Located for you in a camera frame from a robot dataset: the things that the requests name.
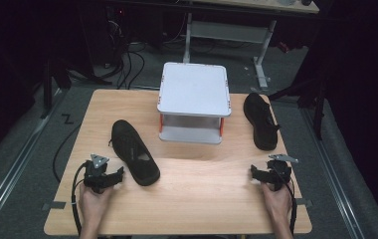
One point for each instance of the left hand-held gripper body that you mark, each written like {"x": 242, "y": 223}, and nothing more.
{"x": 94, "y": 174}

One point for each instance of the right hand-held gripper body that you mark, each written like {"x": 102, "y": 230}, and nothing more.
{"x": 279, "y": 174}

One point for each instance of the black shoe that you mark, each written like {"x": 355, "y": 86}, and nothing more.
{"x": 134, "y": 154}
{"x": 261, "y": 122}

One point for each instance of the white shoe rack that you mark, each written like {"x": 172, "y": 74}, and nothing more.
{"x": 193, "y": 89}

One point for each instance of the person's right hand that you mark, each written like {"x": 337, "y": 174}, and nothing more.
{"x": 278, "y": 202}

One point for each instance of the person's left hand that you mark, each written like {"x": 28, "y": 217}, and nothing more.
{"x": 92, "y": 204}

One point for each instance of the grey tape piece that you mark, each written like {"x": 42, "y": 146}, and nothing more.
{"x": 304, "y": 202}
{"x": 54, "y": 205}

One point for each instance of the black stand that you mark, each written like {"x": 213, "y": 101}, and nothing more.
{"x": 47, "y": 89}
{"x": 318, "y": 106}

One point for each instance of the red object on floor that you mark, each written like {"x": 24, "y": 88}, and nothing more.
{"x": 283, "y": 47}

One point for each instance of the metal floor rail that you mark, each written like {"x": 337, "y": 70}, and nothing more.
{"x": 333, "y": 172}
{"x": 18, "y": 156}

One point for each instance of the wooden desk with grey frame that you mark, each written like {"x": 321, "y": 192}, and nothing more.
{"x": 230, "y": 31}

